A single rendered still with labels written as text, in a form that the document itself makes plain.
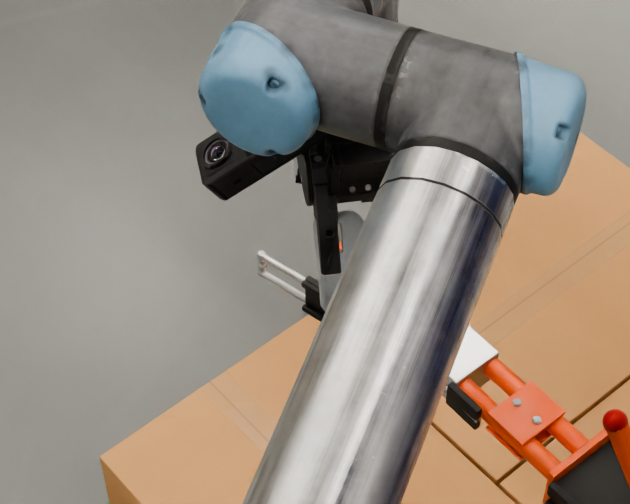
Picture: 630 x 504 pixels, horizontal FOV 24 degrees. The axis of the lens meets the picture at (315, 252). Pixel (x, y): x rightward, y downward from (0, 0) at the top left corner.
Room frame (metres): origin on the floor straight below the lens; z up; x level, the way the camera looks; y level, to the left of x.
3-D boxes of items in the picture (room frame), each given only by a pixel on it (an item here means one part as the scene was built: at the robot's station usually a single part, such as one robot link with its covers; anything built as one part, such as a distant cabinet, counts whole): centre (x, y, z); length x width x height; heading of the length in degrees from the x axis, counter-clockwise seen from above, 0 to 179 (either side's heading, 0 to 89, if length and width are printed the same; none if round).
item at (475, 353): (0.89, -0.15, 1.07); 0.07 x 0.07 x 0.04; 39
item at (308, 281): (0.92, -0.05, 1.07); 0.31 x 0.03 x 0.05; 52
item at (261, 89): (0.65, 0.00, 1.71); 0.11 x 0.11 x 0.08; 68
